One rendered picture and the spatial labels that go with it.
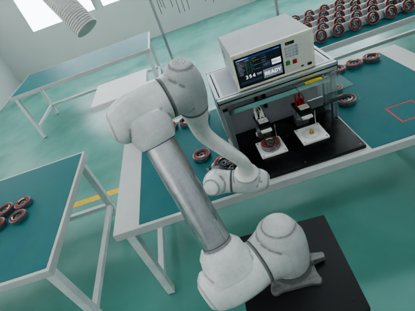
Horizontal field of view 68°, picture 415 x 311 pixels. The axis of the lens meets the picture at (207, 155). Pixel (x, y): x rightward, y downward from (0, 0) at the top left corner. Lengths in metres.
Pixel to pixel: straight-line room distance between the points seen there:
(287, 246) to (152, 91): 0.62
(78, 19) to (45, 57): 6.40
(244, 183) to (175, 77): 0.59
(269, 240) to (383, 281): 1.27
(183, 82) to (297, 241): 0.60
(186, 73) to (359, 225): 1.80
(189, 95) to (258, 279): 0.60
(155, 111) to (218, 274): 0.52
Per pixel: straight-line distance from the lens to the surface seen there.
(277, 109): 2.01
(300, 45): 1.76
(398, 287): 2.19
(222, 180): 1.33
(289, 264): 1.07
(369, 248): 2.30
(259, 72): 1.73
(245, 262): 1.01
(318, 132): 1.88
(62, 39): 8.37
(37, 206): 2.39
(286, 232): 1.01
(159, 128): 0.89
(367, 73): 2.47
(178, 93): 0.91
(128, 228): 1.77
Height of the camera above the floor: 1.91
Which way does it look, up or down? 36 degrees down
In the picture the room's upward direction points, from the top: 21 degrees counter-clockwise
